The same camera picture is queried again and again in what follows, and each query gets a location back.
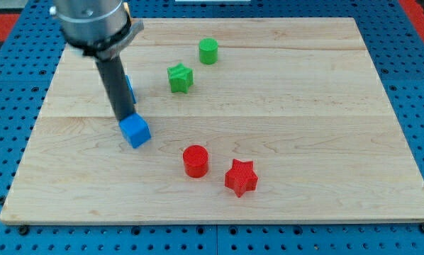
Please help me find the blue triangle block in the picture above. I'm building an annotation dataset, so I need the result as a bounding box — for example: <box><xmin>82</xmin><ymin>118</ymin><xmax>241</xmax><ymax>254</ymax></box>
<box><xmin>125</xmin><ymin>74</ymin><xmax>137</xmax><ymax>104</ymax></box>

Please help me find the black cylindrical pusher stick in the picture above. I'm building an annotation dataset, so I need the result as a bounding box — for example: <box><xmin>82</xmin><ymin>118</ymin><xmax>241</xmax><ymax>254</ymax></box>
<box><xmin>96</xmin><ymin>56</ymin><xmax>135</xmax><ymax>122</ymax></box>

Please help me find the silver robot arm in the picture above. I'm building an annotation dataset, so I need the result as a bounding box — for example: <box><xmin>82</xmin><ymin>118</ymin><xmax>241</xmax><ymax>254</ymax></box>
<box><xmin>49</xmin><ymin>0</ymin><xmax>144</xmax><ymax>61</ymax></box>

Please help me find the blue cube block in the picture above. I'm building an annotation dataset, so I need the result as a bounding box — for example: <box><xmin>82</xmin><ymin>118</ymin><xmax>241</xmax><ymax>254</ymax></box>
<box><xmin>119</xmin><ymin>113</ymin><xmax>151</xmax><ymax>149</ymax></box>

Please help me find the red cylinder block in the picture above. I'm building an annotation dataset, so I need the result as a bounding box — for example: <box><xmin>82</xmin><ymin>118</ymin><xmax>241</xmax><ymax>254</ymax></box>
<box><xmin>182</xmin><ymin>144</ymin><xmax>208</xmax><ymax>178</ymax></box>

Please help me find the light wooden board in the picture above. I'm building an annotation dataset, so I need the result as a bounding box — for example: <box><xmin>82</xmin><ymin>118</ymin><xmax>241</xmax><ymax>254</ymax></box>
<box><xmin>0</xmin><ymin>18</ymin><xmax>424</xmax><ymax>225</ymax></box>

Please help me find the red star block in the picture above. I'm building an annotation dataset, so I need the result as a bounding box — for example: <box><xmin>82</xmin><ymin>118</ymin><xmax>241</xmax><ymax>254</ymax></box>
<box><xmin>225</xmin><ymin>159</ymin><xmax>259</xmax><ymax>198</ymax></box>

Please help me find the green star block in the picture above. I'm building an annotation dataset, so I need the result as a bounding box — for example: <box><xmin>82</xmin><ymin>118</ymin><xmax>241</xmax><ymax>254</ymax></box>
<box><xmin>167</xmin><ymin>63</ymin><xmax>194</xmax><ymax>94</ymax></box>

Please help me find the green cylinder block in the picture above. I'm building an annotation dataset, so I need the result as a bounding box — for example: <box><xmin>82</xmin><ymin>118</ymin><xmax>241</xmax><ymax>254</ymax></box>
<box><xmin>199</xmin><ymin>38</ymin><xmax>218</xmax><ymax>64</ymax></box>

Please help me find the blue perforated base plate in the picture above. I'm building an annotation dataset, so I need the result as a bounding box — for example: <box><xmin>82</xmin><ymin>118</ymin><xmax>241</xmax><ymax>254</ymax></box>
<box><xmin>0</xmin><ymin>0</ymin><xmax>424</xmax><ymax>254</ymax></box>

